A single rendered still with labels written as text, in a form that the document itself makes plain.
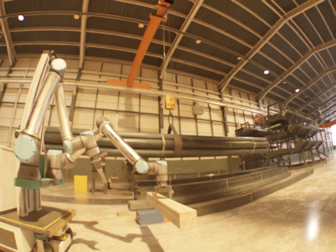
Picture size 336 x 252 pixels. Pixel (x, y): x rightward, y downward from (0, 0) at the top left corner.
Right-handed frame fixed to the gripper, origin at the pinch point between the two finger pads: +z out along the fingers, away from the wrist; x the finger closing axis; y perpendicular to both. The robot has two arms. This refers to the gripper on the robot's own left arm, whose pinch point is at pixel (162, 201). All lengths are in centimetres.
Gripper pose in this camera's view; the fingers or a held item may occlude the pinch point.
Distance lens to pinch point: 137.2
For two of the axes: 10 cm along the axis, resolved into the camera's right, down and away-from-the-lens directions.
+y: 3.0, -2.8, -9.1
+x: 9.5, 0.5, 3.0
